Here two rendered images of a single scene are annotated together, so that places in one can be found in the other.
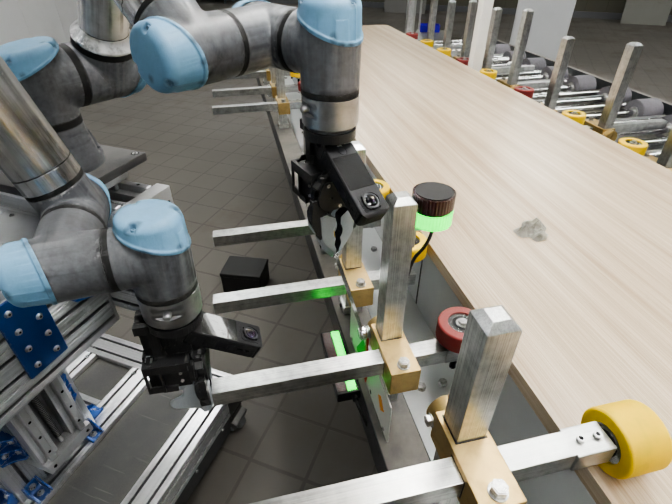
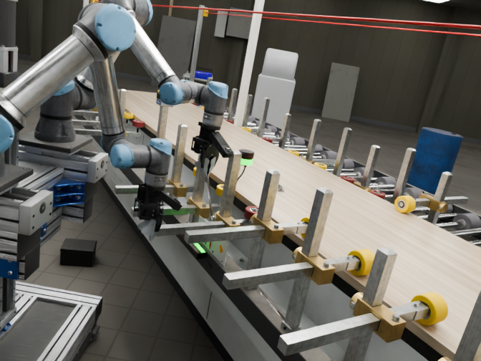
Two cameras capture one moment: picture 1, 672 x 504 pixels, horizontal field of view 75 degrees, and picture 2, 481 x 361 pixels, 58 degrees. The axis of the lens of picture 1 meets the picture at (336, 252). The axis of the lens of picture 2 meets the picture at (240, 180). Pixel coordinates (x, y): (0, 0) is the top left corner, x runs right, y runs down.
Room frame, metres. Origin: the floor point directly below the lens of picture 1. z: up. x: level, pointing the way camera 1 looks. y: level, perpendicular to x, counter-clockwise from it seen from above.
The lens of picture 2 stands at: (-0.96, 0.44, 1.52)
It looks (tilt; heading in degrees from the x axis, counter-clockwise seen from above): 17 degrees down; 339
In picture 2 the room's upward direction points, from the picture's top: 11 degrees clockwise
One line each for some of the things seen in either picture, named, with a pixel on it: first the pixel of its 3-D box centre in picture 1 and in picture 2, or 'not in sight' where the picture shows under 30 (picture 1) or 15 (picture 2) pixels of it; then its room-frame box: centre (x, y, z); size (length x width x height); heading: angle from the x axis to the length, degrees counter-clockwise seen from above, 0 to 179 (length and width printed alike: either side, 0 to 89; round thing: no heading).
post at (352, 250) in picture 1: (352, 248); (197, 191); (0.78, -0.03, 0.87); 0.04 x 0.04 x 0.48; 13
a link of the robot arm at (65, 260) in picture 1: (65, 259); (128, 155); (0.41, 0.31, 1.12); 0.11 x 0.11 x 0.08; 19
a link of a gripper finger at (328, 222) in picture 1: (319, 229); (200, 166); (0.58, 0.03, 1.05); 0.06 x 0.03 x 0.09; 33
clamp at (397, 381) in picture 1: (393, 350); (227, 223); (0.51, -0.10, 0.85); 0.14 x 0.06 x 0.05; 13
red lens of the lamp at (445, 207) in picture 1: (433, 198); (246, 154); (0.54, -0.14, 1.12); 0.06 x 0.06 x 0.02
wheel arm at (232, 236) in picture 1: (299, 229); (161, 189); (0.96, 0.10, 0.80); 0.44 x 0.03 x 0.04; 103
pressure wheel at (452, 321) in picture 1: (457, 344); (253, 221); (0.52, -0.21, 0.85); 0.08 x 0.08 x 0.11
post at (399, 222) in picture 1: (389, 320); (225, 209); (0.53, -0.09, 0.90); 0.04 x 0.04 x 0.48; 13
